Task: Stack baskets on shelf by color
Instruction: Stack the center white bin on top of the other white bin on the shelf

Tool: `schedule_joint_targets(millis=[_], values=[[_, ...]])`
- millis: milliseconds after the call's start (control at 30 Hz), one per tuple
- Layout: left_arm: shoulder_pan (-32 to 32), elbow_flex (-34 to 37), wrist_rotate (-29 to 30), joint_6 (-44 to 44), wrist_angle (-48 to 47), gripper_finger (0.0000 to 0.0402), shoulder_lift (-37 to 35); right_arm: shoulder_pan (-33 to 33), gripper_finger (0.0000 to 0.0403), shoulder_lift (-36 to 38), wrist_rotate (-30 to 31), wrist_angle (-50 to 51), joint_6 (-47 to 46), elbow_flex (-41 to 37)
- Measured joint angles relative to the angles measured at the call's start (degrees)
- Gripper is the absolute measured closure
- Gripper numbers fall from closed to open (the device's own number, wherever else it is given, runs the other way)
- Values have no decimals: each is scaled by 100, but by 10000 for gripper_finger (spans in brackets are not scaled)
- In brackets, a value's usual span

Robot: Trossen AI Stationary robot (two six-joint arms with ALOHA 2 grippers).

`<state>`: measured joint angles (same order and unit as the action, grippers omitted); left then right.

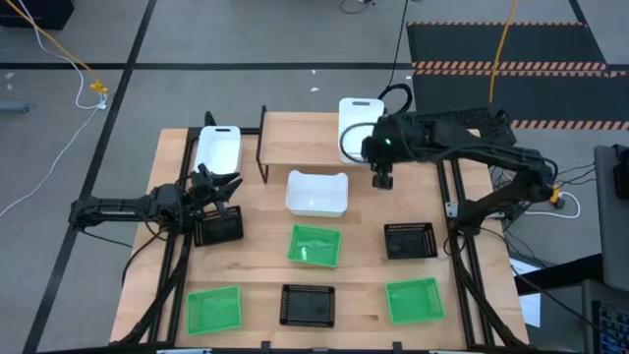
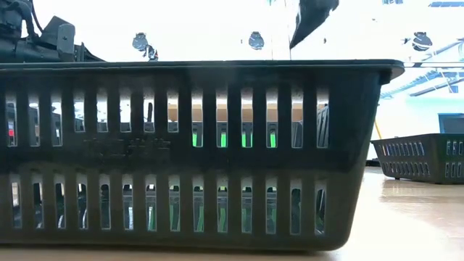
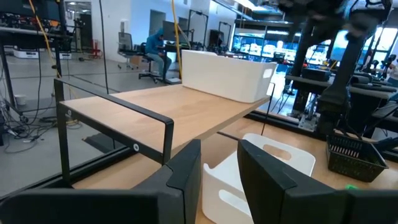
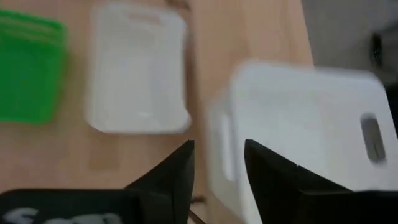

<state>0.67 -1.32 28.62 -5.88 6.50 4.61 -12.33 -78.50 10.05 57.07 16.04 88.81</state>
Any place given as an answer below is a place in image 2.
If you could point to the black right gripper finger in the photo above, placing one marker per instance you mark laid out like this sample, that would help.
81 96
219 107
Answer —
311 16

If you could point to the black slotted plastic basket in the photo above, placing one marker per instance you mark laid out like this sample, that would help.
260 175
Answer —
355 127
435 159

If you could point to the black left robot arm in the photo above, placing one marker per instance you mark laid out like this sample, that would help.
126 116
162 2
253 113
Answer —
14 45

